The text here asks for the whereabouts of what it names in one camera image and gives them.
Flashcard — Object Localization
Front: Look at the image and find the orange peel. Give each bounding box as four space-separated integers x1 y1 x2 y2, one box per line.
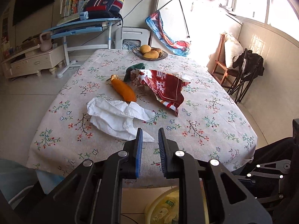
110 74 136 102

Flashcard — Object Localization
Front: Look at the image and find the wooden chair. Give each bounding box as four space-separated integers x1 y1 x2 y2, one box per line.
211 34 238 88

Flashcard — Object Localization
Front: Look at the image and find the yellow trash bin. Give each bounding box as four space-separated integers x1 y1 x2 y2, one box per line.
143 186 211 224

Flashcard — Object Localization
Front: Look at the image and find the colourful blue red towel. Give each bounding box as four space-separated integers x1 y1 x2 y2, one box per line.
145 11 191 57

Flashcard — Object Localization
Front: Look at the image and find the large white tissue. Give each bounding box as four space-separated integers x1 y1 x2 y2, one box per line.
87 98 155 141

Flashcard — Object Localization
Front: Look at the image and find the navy red school backpack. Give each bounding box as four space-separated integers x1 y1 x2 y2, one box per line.
84 0 124 19

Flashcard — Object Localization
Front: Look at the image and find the red snack bag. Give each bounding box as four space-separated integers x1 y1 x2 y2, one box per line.
130 69 190 117

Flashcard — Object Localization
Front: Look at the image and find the yellow mango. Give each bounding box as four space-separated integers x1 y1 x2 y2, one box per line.
139 45 152 54
143 51 159 59

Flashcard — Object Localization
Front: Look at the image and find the yellow mango back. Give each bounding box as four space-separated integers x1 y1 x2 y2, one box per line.
139 45 152 54

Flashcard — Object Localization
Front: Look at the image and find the woven fruit basket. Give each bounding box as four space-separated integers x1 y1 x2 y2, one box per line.
132 45 168 61

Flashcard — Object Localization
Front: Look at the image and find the yellow mango front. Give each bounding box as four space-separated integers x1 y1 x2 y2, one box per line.
143 51 159 59

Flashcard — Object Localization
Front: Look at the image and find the blue study desk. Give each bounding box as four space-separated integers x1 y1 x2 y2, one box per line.
44 18 122 78

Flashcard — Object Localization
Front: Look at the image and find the row of books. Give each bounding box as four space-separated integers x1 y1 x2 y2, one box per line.
59 0 89 18

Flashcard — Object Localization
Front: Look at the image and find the white cushion on chair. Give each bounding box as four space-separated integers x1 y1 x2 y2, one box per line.
224 33 244 69

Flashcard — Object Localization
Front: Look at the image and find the brown mango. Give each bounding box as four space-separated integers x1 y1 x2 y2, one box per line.
151 48 163 55

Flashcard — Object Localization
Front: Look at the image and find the floral grey tablecloth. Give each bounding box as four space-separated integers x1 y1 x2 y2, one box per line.
26 50 258 188

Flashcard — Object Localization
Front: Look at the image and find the pink kettlebell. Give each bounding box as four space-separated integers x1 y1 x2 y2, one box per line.
40 31 52 52

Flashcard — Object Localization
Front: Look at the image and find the white tv cabinet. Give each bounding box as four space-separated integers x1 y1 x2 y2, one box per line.
1 45 64 79

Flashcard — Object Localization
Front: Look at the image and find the black folding chair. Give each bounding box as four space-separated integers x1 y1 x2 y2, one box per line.
228 48 265 103

